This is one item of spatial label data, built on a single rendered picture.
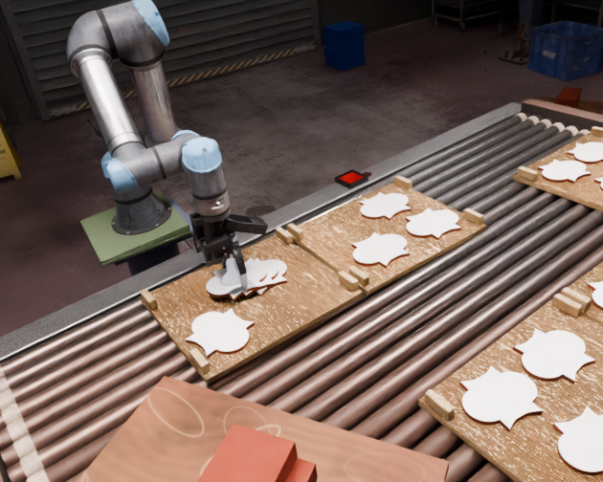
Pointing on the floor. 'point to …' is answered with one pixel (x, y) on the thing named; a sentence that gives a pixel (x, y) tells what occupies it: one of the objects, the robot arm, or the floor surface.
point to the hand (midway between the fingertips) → (236, 277)
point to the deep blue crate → (567, 50)
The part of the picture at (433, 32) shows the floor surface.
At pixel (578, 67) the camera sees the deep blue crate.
